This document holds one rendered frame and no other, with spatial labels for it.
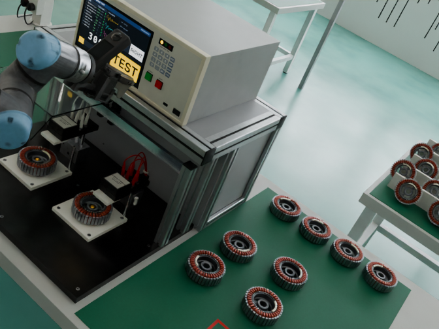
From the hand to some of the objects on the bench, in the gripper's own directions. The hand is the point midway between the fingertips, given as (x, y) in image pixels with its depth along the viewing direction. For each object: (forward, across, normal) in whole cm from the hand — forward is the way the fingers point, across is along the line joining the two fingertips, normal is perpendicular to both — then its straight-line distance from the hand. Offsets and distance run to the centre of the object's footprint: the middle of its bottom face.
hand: (131, 79), depth 133 cm
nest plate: (+12, +4, -40) cm, 42 cm away
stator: (+45, +54, -28) cm, 75 cm away
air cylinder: (+26, +3, -34) cm, 43 cm away
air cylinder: (+26, -21, -34) cm, 48 cm away
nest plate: (+12, -21, -40) cm, 47 cm away
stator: (+12, -21, -39) cm, 46 cm away
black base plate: (+15, -9, -42) cm, 45 cm away
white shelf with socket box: (+66, -99, -18) cm, 120 cm away
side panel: (+50, +24, -25) cm, 61 cm away
